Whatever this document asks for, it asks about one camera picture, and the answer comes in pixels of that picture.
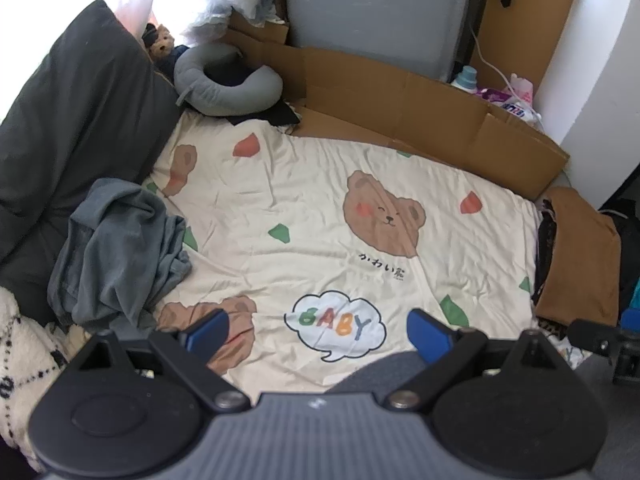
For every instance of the upright cardboard panel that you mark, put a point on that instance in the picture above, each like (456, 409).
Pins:
(540, 35)

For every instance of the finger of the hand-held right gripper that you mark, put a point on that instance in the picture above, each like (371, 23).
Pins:
(595, 335)

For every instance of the small brown teddy bear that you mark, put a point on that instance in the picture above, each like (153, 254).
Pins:
(161, 46)

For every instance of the brown folded cloth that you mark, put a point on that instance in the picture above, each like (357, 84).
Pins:
(575, 260)

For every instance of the leopard print cloth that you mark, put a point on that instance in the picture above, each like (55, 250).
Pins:
(547, 240)

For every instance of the grey neck pillow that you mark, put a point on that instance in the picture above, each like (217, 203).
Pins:
(250, 95)

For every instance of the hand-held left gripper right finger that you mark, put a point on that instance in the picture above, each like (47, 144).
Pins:
(425, 332)

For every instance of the teal printed cloth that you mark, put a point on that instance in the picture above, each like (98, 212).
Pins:
(636, 295)

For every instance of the dark grey pillow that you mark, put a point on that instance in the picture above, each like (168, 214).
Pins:
(75, 110)

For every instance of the flattened cardboard box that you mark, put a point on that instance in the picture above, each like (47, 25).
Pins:
(400, 105)

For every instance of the bottle with teal cap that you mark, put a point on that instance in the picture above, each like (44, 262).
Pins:
(467, 77)

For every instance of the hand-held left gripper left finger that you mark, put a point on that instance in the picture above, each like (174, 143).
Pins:
(207, 332)

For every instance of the white fluffy black-dotted blanket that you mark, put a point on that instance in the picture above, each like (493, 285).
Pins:
(25, 340)

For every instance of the cream bear print bedsheet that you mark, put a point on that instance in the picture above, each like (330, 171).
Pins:
(300, 185)

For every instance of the purple and white packet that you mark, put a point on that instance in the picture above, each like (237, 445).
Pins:
(500, 97)

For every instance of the grey upholstered panel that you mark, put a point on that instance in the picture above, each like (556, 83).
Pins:
(375, 10)

